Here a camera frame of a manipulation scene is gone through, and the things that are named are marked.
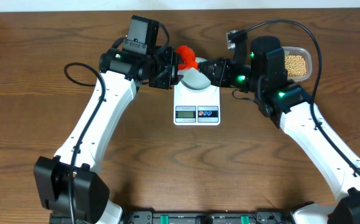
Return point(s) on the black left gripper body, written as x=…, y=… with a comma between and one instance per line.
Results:
x=164, y=68

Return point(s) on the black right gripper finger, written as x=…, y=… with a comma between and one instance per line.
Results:
x=210, y=64
x=214, y=76

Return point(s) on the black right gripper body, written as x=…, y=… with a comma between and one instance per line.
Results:
x=237, y=76

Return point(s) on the red plastic scoop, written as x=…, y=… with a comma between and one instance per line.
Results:
x=188, y=58

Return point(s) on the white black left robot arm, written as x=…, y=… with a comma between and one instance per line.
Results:
x=69, y=183

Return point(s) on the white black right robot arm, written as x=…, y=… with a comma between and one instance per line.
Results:
x=292, y=110

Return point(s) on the grey round bowl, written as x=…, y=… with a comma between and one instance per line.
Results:
x=193, y=79

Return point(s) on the white digital kitchen scale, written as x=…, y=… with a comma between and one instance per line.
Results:
x=196, y=107

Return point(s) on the clear plastic bean container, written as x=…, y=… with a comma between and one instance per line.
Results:
x=298, y=63

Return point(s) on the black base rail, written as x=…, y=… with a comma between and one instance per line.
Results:
x=148, y=217

